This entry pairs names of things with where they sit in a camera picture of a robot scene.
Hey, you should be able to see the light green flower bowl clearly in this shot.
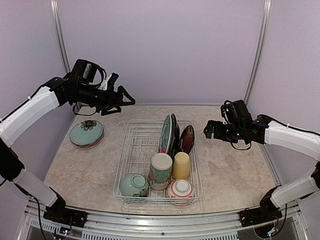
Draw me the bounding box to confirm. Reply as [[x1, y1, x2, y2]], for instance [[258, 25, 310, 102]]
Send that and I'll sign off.
[[119, 173, 149, 197]]

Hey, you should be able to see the left aluminium corner post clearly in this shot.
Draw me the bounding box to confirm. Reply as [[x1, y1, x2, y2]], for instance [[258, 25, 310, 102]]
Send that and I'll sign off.
[[49, 0, 71, 73]]

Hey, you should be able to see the white red rimmed bowl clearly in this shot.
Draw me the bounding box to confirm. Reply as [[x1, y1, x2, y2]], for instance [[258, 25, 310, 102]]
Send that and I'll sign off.
[[166, 179, 195, 206]]

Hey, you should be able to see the dark red oval dish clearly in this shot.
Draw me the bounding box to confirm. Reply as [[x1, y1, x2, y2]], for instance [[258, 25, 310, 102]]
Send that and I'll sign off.
[[177, 125, 195, 154]]

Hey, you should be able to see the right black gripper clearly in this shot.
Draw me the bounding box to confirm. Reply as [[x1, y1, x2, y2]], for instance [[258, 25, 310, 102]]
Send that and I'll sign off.
[[204, 120, 244, 143]]

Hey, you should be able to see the black plate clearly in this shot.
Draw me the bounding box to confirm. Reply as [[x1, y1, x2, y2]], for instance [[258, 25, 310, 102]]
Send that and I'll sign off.
[[171, 113, 180, 159]]

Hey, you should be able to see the pink polka dot plate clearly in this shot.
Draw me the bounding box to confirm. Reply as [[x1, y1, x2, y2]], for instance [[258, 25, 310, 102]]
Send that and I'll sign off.
[[72, 133, 105, 150]]

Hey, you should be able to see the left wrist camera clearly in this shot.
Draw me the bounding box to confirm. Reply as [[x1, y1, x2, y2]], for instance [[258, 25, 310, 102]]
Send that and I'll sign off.
[[98, 72, 119, 91]]

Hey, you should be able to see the white wire dish rack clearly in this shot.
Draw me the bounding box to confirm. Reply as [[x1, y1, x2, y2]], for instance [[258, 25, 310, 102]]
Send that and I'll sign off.
[[113, 115, 203, 206]]

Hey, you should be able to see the light blue flower plate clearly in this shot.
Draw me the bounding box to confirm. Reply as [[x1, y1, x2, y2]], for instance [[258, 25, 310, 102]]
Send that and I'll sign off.
[[69, 120, 104, 147]]

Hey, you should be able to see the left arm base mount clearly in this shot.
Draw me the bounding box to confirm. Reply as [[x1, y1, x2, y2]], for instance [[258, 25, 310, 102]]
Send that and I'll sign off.
[[43, 204, 88, 228]]

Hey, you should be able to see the aluminium front frame rail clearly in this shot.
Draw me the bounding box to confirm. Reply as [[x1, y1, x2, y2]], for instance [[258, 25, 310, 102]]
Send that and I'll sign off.
[[14, 199, 309, 240]]

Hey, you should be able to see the yellow cup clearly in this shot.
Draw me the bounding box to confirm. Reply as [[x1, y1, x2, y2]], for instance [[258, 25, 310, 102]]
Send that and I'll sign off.
[[172, 152, 191, 179]]

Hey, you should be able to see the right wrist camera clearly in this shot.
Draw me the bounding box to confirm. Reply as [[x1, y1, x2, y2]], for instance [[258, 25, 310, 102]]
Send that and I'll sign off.
[[220, 99, 253, 127]]

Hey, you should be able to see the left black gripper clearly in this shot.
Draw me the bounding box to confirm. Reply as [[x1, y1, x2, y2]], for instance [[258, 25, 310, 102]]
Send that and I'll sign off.
[[76, 83, 136, 116]]

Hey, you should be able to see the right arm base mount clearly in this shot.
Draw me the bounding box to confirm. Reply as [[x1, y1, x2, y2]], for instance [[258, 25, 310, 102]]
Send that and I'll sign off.
[[238, 200, 283, 227]]

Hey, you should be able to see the teal floral mug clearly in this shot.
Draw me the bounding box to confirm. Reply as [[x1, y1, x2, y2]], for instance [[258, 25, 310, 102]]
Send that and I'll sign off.
[[147, 153, 173, 191]]

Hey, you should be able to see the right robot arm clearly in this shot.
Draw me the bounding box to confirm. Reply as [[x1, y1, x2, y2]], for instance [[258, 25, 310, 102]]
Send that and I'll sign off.
[[203, 114, 320, 222]]

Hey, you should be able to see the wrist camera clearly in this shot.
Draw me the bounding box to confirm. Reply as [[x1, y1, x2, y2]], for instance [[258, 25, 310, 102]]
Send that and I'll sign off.
[[98, 72, 119, 91], [220, 99, 253, 127]]

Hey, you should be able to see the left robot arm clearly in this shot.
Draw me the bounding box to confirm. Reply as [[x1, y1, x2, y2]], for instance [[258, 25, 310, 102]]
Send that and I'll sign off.
[[0, 59, 136, 223]]

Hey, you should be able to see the teal and red patterned plate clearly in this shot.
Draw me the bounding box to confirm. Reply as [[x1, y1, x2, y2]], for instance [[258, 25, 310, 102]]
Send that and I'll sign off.
[[158, 113, 176, 156]]

